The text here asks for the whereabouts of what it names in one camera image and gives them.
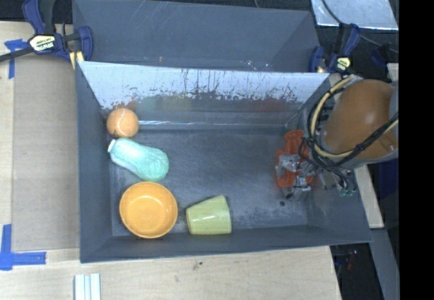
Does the brown cardboard board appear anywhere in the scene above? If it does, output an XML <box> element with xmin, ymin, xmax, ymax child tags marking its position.
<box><xmin>11</xmin><ymin>56</ymin><xmax>81</xmax><ymax>252</ymax></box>

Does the red-orange toy lobster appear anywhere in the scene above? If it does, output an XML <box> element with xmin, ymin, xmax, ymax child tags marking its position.
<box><xmin>275</xmin><ymin>129</ymin><xmax>315</xmax><ymax>189</ymax></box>

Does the pale green toy cabbage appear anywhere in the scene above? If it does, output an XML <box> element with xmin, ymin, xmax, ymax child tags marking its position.
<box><xmin>107</xmin><ymin>137</ymin><xmax>170</xmax><ymax>182</ymax></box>

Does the orange ball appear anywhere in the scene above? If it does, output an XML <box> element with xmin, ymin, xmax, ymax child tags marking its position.
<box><xmin>106</xmin><ymin>107</ymin><xmax>140</xmax><ymax>138</ymax></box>

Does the yellow-green cup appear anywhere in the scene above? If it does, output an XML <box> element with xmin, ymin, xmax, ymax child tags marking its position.
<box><xmin>185</xmin><ymin>194</ymin><xmax>233</xmax><ymax>236</ymax></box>

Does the grey metal bin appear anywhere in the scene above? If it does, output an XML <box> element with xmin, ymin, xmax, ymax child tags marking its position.
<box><xmin>71</xmin><ymin>0</ymin><xmax>374</xmax><ymax>264</ymax></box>

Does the orange bowl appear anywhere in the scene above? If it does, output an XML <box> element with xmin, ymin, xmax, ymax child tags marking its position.
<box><xmin>118</xmin><ymin>181</ymin><xmax>179</xmax><ymax>240</ymax></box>

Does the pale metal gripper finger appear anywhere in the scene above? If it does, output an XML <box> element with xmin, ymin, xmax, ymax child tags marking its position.
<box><xmin>275</xmin><ymin>153</ymin><xmax>308</xmax><ymax>178</ymax></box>
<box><xmin>282</xmin><ymin>177</ymin><xmax>312</xmax><ymax>200</ymax></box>

